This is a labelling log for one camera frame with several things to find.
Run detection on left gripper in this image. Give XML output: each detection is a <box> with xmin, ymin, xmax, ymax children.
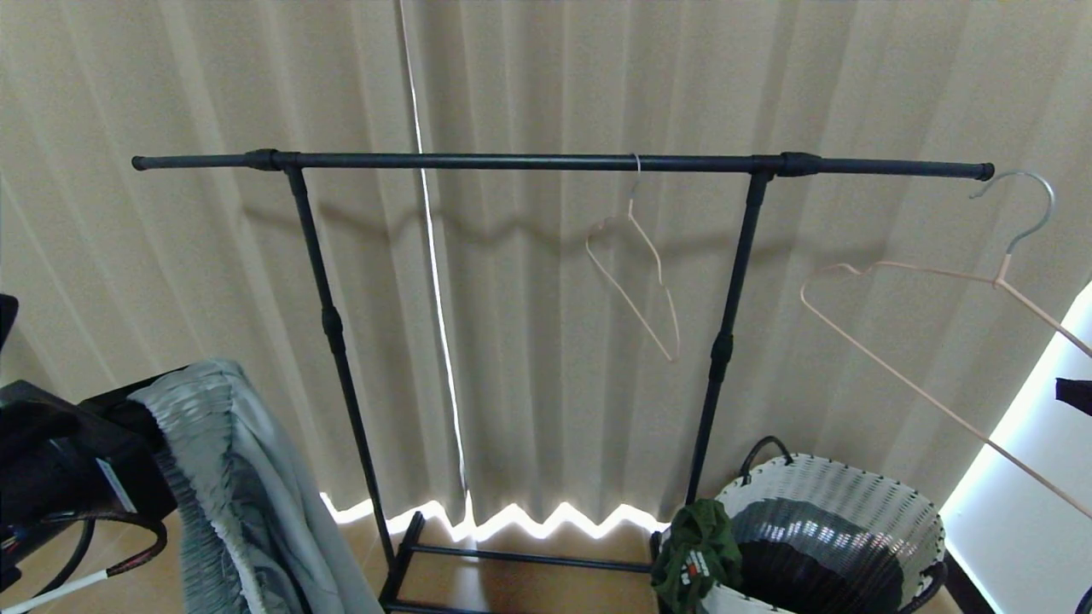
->
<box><xmin>0</xmin><ymin>368</ymin><xmax>182</xmax><ymax>565</ymax></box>

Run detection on pale grey shorts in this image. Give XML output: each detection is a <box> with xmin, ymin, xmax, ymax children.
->
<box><xmin>128</xmin><ymin>358</ymin><xmax>385</xmax><ymax>614</ymax></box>

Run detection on pink clothes hanger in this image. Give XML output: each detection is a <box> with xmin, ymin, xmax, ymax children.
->
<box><xmin>585</xmin><ymin>153</ymin><xmax>682</xmax><ymax>363</ymax></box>
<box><xmin>800</xmin><ymin>171</ymin><xmax>1092</xmax><ymax>521</ymax></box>

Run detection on black clothes rack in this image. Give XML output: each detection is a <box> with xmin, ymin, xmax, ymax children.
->
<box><xmin>132</xmin><ymin>149</ymin><xmax>996</xmax><ymax>614</ymax></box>

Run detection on white laundry basket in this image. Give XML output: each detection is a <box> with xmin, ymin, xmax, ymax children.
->
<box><xmin>700</xmin><ymin>437</ymin><xmax>948</xmax><ymax>614</ymax></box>

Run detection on beige curtain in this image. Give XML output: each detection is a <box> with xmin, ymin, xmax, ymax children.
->
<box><xmin>0</xmin><ymin>0</ymin><xmax>1092</xmax><ymax>547</ymax></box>

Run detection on green printed garment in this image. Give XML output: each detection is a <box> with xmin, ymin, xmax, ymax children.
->
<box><xmin>653</xmin><ymin>499</ymin><xmax>743</xmax><ymax>614</ymax></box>

